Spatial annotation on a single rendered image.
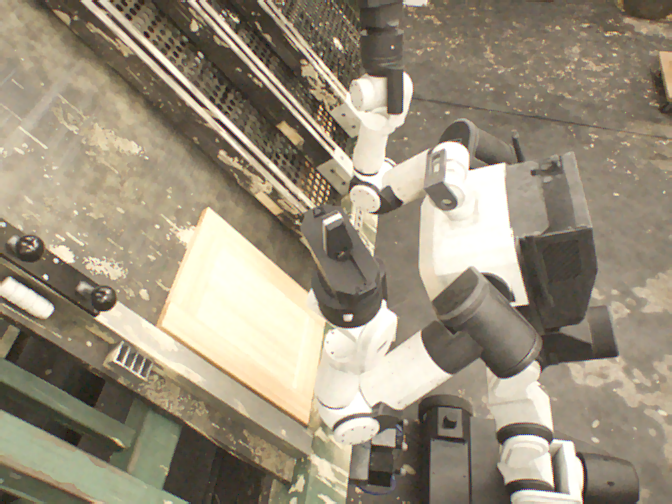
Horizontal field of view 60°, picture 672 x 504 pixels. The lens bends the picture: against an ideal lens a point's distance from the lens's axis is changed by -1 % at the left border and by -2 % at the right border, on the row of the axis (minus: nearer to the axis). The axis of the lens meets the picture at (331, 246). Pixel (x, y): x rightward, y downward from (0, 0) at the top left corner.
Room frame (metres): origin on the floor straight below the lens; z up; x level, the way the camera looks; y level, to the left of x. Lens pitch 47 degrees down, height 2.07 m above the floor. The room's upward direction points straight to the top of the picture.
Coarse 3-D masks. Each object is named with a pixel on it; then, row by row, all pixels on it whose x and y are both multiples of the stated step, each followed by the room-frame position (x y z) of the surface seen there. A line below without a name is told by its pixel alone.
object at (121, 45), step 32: (64, 0) 1.10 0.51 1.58; (96, 0) 1.13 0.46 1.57; (96, 32) 1.09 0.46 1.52; (128, 32) 1.13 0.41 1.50; (128, 64) 1.09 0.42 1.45; (160, 64) 1.12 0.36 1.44; (160, 96) 1.08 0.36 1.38; (192, 96) 1.11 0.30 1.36; (192, 128) 1.07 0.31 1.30; (224, 128) 1.10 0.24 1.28; (224, 160) 1.06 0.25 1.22; (256, 160) 1.09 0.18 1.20; (256, 192) 1.06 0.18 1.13; (288, 192) 1.07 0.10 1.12; (288, 224) 1.05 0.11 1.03
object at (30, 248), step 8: (8, 240) 0.58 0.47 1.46; (16, 240) 0.58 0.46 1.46; (24, 240) 0.52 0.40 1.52; (32, 240) 0.52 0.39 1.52; (40, 240) 0.53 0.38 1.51; (16, 248) 0.51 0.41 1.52; (24, 248) 0.51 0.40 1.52; (32, 248) 0.51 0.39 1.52; (40, 248) 0.52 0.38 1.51; (24, 256) 0.50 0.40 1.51; (32, 256) 0.51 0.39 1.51; (40, 256) 0.51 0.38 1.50
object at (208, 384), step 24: (0, 264) 0.56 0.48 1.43; (48, 288) 0.55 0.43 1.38; (72, 312) 0.55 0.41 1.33; (120, 312) 0.58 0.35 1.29; (120, 336) 0.54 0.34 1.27; (144, 336) 0.56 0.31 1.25; (168, 336) 0.58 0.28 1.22; (168, 360) 0.54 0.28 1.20; (192, 360) 0.57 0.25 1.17; (192, 384) 0.53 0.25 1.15; (216, 384) 0.55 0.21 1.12; (216, 408) 0.53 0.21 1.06; (240, 408) 0.53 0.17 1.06; (264, 408) 0.55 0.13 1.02; (264, 432) 0.51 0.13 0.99; (288, 432) 0.53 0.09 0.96
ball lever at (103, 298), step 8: (80, 288) 0.57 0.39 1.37; (88, 288) 0.57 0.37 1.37; (96, 288) 0.52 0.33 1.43; (104, 288) 0.52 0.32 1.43; (112, 288) 0.52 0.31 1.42; (88, 296) 0.56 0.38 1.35; (96, 296) 0.50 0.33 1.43; (104, 296) 0.50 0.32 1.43; (112, 296) 0.51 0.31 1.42; (96, 304) 0.50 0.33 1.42; (104, 304) 0.50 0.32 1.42; (112, 304) 0.50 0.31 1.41
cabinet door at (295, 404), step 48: (192, 240) 0.83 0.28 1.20; (240, 240) 0.90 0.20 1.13; (192, 288) 0.72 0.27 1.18; (240, 288) 0.79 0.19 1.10; (288, 288) 0.87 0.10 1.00; (192, 336) 0.62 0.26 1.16; (240, 336) 0.68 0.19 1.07; (288, 336) 0.75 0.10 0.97; (240, 384) 0.59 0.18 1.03; (288, 384) 0.64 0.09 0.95
